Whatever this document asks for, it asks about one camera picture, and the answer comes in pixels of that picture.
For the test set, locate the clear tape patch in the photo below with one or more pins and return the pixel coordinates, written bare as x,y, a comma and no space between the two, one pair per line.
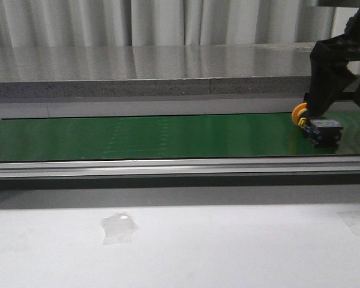
118,229
351,220

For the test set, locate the green conveyor belt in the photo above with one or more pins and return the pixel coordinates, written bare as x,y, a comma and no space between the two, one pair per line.
149,137

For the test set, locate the clear tape patch left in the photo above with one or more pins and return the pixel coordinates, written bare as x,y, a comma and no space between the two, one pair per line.
118,229

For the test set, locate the aluminium conveyor front rail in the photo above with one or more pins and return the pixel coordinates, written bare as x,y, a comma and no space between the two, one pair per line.
197,166

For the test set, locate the white conveyor back guard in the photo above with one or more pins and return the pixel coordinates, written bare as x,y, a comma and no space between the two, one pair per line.
216,104

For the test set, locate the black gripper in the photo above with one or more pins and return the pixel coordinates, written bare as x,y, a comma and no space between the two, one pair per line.
330,75

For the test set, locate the yellow push button switch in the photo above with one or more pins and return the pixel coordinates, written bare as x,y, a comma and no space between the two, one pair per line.
318,130

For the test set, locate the white curtain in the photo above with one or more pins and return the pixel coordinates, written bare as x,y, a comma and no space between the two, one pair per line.
166,23

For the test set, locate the clear tape patch right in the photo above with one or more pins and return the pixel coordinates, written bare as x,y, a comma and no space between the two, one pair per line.
351,220

